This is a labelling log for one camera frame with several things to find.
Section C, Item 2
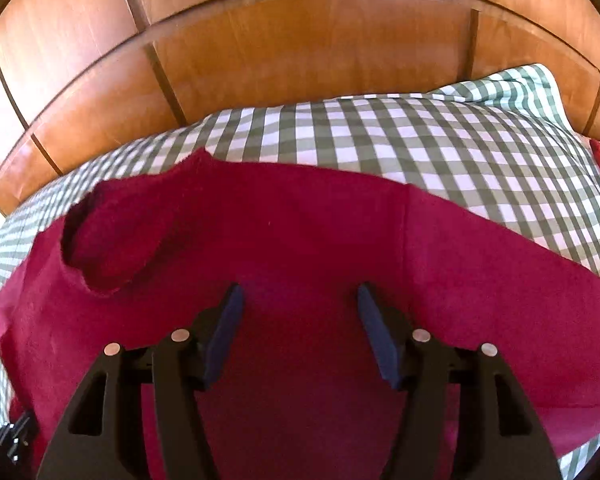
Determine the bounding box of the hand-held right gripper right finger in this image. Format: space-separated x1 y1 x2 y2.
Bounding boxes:
357 282 564 480

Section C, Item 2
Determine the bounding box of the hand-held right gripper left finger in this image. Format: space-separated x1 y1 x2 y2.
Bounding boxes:
37 282 245 480

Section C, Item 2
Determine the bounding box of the red towel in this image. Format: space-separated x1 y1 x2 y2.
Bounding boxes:
0 149 600 480

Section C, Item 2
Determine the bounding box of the green checked bed cover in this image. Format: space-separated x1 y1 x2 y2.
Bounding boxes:
0 94 600 480

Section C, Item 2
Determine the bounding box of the dark object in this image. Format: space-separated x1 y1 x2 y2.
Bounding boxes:
0 409 35 467

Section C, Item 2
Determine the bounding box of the green checked pillow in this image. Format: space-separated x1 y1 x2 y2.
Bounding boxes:
426 63 577 133

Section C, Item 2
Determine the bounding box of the wooden headboard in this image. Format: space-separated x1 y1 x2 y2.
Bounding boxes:
0 0 600 221

